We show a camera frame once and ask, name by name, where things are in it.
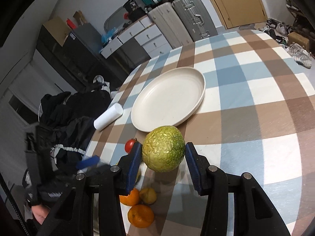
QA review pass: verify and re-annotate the cream round plate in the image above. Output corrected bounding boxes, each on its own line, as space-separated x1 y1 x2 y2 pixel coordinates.
131 67 206 132

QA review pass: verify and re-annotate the left hand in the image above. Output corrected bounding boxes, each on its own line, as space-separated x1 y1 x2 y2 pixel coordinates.
31 205 50 224

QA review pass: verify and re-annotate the orange mandarin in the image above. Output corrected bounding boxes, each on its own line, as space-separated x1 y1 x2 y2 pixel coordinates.
128 204 154 229
119 188 140 207

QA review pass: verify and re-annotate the wooden door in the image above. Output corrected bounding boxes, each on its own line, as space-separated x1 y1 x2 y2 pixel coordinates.
210 0 266 29

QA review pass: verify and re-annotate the small yellow-green lemon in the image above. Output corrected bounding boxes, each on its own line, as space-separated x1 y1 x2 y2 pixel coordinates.
139 188 157 205

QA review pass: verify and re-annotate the black clothes pile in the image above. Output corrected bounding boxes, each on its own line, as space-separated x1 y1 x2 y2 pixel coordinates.
22 82 113 207

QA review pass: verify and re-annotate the white paper towel roll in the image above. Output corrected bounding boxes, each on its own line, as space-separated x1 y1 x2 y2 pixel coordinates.
94 103 123 131

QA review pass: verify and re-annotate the large green wrinkled citrus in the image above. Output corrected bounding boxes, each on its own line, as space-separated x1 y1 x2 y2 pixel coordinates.
142 126 185 173

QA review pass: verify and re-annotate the white sneaker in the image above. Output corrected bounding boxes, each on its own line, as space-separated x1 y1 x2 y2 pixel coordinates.
287 43 312 69

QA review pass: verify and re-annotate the checkered tablecloth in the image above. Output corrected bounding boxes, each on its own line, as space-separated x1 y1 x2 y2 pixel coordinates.
86 30 314 235

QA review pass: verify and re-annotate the silver grey suitcase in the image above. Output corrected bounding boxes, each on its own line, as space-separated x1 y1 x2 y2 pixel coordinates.
172 0 218 41

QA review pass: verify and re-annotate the red tomato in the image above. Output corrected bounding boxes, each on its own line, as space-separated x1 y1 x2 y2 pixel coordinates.
124 138 137 153

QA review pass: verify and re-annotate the beige suitcase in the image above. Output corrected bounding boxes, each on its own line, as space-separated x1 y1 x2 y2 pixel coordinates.
148 2 193 49

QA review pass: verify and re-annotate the white drawer cabinet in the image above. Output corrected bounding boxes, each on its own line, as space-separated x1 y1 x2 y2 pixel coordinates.
100 16 172 59

